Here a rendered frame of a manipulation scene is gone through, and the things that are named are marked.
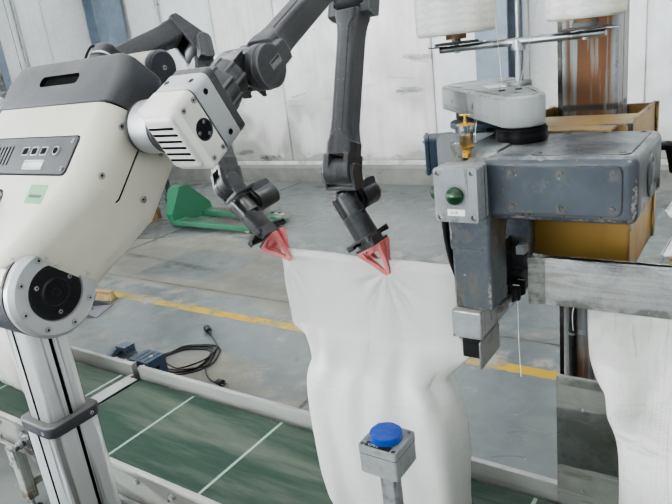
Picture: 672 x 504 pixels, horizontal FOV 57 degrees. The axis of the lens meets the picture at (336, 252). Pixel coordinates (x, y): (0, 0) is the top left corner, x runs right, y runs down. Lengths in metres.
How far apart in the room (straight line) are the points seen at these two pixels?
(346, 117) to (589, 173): 0.56
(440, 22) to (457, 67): 5.35
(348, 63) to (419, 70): 5.49
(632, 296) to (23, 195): 1.06
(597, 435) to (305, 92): 6.47
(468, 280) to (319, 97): 6.53
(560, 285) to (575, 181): 0.29
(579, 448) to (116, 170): 1.22
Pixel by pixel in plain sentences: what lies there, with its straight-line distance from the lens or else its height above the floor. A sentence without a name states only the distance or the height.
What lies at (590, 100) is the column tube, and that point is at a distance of 1.49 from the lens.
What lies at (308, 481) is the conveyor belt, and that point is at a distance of 1.89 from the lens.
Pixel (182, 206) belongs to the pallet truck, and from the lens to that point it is 6.61.
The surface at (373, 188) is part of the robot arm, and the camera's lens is 1.42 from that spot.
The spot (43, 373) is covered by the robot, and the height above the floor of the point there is 1.05.
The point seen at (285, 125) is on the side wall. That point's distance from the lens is 7.93.
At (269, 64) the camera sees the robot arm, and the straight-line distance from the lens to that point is 1.13.
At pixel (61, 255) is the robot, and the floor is 1.26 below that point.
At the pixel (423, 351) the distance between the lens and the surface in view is 1.42.
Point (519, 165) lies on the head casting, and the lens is 1.03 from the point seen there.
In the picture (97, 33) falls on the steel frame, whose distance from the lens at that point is 9.83.
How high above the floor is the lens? 1.53
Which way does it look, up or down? 18 degrees down
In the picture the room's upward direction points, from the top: 7 degrees counter-clockwise
